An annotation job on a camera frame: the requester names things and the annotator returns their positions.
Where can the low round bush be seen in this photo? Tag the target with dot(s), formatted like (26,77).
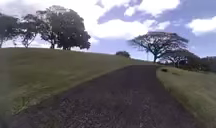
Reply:
(123,54)

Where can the dark asphalt path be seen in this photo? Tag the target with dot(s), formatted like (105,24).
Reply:
(129,96)

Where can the wide spreading bare-limbed tree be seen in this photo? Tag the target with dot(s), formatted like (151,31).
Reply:
(157,41)

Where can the large dense dark tree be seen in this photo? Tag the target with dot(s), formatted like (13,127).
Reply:
(67,28)

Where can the grass field with slope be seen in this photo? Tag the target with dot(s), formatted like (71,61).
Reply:
(42,70)

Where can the small dark tree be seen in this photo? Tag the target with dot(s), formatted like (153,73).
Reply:
(4,26)
(28,28)

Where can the grass verge beside path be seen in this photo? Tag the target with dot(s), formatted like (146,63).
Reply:
(196,88)

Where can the row of dark trees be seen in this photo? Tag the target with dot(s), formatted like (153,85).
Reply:
(199,62)

